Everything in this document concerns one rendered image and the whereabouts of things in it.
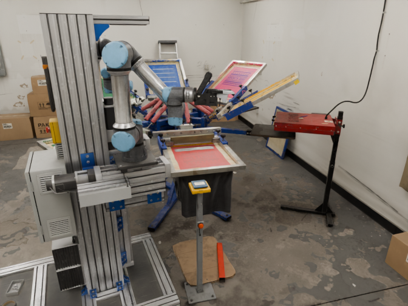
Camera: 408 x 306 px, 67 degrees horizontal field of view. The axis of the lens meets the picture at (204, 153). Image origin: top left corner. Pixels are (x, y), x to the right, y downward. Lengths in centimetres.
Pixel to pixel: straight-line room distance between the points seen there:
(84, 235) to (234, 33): 577
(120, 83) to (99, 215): 93
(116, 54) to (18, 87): 567
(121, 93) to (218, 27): 561
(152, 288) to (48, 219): 91
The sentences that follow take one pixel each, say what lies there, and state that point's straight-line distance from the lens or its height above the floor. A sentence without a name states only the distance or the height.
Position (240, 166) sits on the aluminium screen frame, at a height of 98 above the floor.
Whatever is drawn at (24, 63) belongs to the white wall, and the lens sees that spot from 702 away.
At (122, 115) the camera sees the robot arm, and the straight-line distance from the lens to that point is 160.
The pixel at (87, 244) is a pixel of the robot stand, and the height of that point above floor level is 65.
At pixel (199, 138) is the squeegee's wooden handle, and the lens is 284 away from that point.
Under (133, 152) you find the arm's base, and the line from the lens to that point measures 178.
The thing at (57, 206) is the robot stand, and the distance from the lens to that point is 203.
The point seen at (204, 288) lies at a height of 1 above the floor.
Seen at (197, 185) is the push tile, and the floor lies 97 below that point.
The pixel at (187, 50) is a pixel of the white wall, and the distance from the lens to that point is 690.
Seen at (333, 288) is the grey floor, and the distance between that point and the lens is 295.
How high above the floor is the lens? 195
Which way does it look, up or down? 22 degrees down
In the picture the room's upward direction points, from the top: straight up
